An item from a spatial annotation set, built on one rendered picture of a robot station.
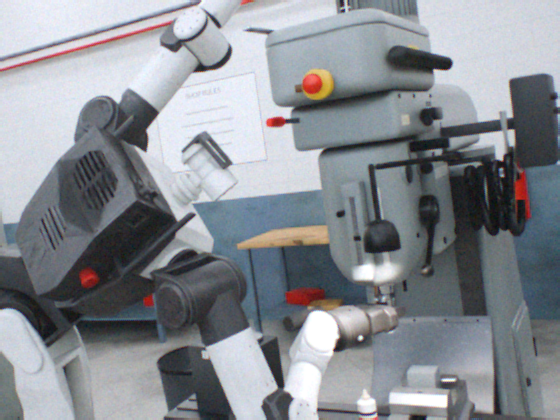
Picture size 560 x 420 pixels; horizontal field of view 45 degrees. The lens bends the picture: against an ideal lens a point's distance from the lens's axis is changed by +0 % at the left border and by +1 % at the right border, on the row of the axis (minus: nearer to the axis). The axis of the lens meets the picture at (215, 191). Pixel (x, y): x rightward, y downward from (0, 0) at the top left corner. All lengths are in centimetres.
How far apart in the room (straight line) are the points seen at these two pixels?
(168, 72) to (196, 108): 524
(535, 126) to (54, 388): 120
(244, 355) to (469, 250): 90
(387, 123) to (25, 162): 704
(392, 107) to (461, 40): 440
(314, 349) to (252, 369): 21
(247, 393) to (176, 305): 19
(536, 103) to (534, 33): 405
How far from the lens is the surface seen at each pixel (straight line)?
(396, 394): 161
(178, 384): 344
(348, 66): 135
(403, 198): 149
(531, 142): 170
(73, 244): 122
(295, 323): 146
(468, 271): 194
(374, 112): 143
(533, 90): 170
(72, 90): 766
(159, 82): 145
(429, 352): 198
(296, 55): 139
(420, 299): 199
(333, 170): 150
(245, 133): 643
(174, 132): 684
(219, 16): 150
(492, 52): 576
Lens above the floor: 165
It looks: 3 degrees down
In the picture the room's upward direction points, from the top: 9 degrees counter-clockwise
